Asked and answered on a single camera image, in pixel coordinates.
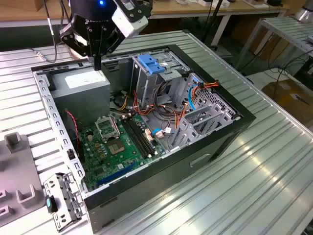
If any green motherboard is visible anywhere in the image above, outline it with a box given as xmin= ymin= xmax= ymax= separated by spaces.
xmin=78 ymin=114 xmax=167 ymax=193

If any large cardboard box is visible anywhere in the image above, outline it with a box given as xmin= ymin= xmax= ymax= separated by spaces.
xmin=261 ymin=79 xmax=313 ymax=125

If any black cable bundle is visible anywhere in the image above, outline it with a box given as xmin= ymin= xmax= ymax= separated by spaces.
xmin=154 ymin=80 xmax=177 ymax=118

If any CPU socket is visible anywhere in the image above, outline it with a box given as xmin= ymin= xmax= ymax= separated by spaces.
xmin=106 ymin=139 xmax=127 ymax=156

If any metal socket cover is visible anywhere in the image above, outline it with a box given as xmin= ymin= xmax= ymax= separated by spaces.
xmin=94 ymin=117 xmax=121 ymax=141

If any black stand pole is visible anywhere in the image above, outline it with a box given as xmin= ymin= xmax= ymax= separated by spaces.
xmin=201 ymin=0 xmax=224 ymax=51

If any black blue bracket latch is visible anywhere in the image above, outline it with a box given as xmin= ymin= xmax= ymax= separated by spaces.
xmin=45 ymin=194 xmax=59 ymax=213

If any blue plastic drive latch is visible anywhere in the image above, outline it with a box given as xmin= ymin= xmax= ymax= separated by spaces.
xmin=137 ymin=54 xmax=166 ymax=75

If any black RAM slot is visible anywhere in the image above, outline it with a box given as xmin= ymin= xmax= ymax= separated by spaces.
xmin=122 ymin=117 xmax=154 ymax=158
xmin=127 ymin=114 xmax=158 ymax=155

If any orange yellow wire bundle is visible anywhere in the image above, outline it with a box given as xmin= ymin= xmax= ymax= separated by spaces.
xmin=116 ymin=90 xmax=189 ymax=130

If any grey optical drive cage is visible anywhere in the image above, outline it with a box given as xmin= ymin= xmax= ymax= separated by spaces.
xmin=130 ymin=50 xmax=191 ymax=110

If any wooden desk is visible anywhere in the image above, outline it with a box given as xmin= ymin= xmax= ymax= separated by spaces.
xmin=0 ymin=0 xmax=291 ymax=47

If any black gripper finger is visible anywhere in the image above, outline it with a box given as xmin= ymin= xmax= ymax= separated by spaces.
xmin=59 ymin=24 xmax=97 ymax=71
xmin=97 ymin=29 xmax=126 ymax=71

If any red black fan wire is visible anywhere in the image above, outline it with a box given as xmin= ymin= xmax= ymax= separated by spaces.
xmin=65 ymin=110 xmax=81 ymax=152

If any blue expansion slot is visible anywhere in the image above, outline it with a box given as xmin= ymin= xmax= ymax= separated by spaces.
xmin=97 ymin=162 xmax=137 ymax=187

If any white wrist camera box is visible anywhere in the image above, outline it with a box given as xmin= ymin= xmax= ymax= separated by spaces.
xmin=111 ymin=1 xmax=149 ymax=39

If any black cable with metal connector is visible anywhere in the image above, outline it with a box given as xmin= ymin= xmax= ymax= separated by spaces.
xmin=30 ymin=0 xmax=59 ymax=63

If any metal slat side table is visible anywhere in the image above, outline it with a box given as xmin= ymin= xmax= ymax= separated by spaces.
xmin=234 ymin=16 xmax=313 ymax=71

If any grey power supply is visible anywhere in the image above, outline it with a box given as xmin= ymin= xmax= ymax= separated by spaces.
xmin=50 ymin=66 xmax=111 ymax=128

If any orange power wire black connector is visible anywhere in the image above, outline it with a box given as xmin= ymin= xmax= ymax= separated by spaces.
xmin=190 ymin=80 xmax=220 ymax=105

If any white connector with blue wire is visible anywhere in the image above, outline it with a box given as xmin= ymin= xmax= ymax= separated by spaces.
xmin=151 ymin=127 xmax=176 ymax=140

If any black PC case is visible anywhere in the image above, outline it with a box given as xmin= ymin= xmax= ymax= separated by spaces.
xmin=30 ymin=44 xmax=257 ymax=235

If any grey parts rack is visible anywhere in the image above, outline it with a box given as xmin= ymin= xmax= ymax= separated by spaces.
xmin=0 ymin=132 xmax=49 ymax=227

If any grey metal disk bay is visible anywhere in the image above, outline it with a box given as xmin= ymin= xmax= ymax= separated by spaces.
xmin=168 ymin=72 xmax=243 ymax=152

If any blue data wire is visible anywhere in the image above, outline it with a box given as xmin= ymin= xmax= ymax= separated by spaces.
xmin=187 ymin=76 xmax=201 ymax=111

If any metal slot bracket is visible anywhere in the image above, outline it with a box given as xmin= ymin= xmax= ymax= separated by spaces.
xmin=43 ymin=171 xmax=87 ymax=233

